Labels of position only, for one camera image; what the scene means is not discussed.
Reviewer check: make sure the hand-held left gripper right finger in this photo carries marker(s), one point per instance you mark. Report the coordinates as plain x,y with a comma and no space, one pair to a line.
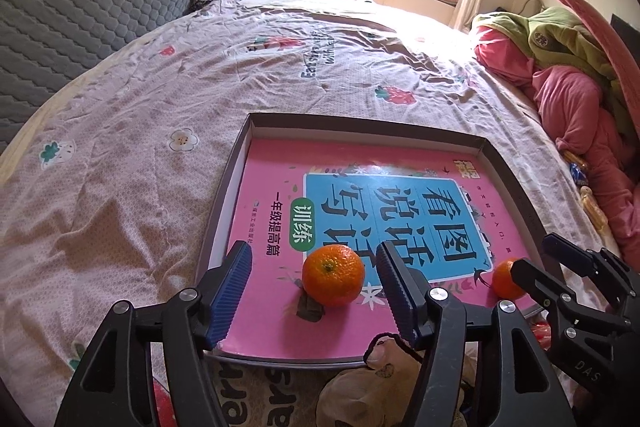
395,302

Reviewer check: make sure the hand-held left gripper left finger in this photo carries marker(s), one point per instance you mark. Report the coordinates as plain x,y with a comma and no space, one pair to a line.
230,297

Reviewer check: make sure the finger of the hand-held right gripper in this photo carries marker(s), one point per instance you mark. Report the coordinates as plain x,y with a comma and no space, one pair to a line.
532,279
567,253

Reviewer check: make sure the small orange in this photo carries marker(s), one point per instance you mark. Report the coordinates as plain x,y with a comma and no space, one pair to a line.
502,279

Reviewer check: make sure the large orange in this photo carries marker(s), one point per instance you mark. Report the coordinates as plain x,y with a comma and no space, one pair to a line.
332,277

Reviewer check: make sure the beige plush toy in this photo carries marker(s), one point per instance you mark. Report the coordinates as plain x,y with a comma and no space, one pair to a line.
350,392

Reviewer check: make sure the grey cardboard box tray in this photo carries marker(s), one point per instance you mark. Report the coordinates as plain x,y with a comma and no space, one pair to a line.
360,127

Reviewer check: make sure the small dark lump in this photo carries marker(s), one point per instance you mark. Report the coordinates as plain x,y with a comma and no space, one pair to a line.
307,311

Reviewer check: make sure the yellow blue snack packet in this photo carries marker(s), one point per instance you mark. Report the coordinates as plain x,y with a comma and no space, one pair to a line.
577,169

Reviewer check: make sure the pink exercise book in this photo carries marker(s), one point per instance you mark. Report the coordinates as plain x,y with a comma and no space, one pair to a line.
280,167

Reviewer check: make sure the pink printed bed sheet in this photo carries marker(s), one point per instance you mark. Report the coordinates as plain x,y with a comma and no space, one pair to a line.
150,157

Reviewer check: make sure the pink quilted blanket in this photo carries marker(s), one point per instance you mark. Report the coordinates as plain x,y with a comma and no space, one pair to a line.
615,57

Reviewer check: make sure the green jacket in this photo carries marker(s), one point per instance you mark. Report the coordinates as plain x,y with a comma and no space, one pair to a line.
560,37

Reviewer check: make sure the black panel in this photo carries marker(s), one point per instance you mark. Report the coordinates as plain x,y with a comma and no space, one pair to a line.
627,27

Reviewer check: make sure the grey quilted headboard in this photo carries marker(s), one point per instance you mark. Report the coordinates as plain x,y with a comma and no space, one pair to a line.
100,7

